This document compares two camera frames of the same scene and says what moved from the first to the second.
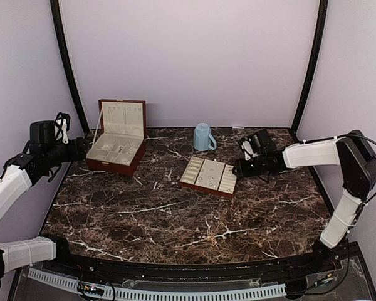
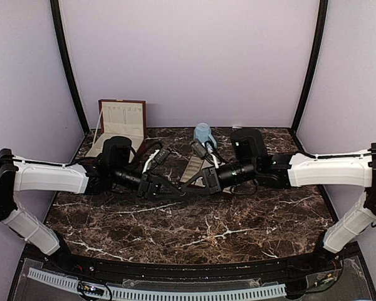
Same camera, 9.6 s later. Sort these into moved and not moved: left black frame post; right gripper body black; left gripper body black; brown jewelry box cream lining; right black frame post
Moved: left gripper body black; right gripper body black
Not moved: right black frame post; brown jewelry box cream lining; left black frame post
